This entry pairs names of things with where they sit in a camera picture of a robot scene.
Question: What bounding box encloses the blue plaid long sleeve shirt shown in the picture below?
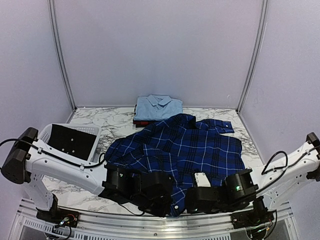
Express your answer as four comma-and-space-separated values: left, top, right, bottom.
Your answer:
104, 113, 245, 217

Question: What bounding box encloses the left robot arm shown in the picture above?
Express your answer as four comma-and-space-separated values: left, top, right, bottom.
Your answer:
0, 127, 173, 223

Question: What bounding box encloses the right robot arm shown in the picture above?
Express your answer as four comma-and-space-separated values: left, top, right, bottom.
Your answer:
184, 132, 320, 214

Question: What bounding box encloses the red plaid folded shirt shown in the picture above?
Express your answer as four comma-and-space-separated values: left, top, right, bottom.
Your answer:
132, 104, 156, 128

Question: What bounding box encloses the white plastic basket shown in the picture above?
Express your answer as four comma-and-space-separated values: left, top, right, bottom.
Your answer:
37, 123, 103, 163

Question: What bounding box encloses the light blue folded shirt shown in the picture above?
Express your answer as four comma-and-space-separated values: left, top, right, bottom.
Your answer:
133, 94, 183, 121

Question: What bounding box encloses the black shirt in basket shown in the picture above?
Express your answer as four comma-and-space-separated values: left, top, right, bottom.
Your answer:
46, 124, 98, 161

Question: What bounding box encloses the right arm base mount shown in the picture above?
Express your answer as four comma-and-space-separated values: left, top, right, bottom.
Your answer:
230, 196, 276, 229

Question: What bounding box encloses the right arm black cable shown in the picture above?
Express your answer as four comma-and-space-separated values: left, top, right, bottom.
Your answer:
261, 150, 288, 176

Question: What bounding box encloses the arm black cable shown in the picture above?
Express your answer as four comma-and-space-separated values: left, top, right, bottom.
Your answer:
0, 138, 107, 168
261, 150, 288, 176

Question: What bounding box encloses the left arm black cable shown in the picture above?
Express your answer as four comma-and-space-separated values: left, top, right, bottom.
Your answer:
0, 138, 107, 168

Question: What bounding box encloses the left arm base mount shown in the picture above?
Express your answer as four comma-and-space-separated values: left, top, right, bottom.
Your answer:
36, 194, 80, 228

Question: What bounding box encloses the aluminium front frame rail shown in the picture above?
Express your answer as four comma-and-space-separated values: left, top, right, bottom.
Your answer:
9, 197, 296, 240

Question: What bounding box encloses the right aluminium wall post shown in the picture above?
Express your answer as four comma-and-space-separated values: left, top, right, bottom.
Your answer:
236, 0, 270, 114

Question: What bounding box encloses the aluminium wall post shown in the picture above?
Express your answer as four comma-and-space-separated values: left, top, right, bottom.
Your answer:
47, 0, 77, 111
236, 0, 270, 114

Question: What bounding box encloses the left aluminium wall post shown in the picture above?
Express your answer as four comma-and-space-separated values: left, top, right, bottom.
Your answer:
47, 0, 77, 111

